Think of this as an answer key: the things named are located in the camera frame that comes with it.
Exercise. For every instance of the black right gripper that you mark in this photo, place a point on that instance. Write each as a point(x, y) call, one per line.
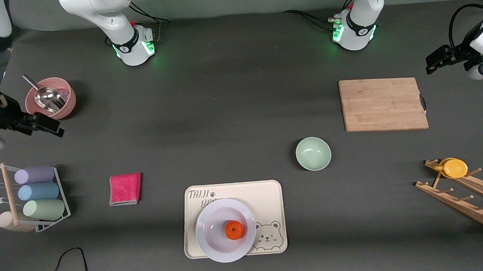
point(4, 116)

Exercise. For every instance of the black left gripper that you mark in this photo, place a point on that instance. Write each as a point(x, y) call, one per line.
point(460, 52)

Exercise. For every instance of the white round plate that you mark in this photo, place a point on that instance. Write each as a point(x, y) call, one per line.
point(213, 234)

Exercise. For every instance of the orange fruit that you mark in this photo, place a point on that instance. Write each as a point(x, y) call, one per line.
point(234, 230)

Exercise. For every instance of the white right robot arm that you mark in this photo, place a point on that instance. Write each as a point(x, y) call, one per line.
point(114, 19)

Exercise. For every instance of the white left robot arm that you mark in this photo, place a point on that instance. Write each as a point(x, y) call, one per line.
point(358, 20)

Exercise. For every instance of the metal scoop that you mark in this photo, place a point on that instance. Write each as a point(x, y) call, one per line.
point(48, 99)

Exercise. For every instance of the pink ribbed bowl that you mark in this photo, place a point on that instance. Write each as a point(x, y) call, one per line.
point(67, 104)

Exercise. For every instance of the pale purple cup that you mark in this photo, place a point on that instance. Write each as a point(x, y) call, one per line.
point(35, 175)

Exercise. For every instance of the pale blue cup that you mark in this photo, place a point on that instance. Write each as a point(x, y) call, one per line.
point(38, 192)

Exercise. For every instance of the wooden cutting board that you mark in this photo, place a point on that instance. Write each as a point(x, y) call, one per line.
point(383, 105)

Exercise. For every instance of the pale green cup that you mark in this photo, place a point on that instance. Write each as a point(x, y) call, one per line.
point(45, 210)

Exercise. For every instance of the pink folded cloth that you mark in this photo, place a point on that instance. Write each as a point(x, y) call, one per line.
point(125, 189)

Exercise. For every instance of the beige cup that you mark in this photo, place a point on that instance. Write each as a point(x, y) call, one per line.
point(5, 222)

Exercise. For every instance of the yellow mug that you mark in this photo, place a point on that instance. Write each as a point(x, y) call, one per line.
point(455, 168)

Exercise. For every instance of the wooden mug rack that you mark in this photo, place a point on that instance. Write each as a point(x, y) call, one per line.
point(460, 201)

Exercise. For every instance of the pale green bowl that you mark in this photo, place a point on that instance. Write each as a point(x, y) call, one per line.
point(313, 153)

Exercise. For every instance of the cream tray with bear print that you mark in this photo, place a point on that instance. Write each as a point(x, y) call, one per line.
point(268, 199)

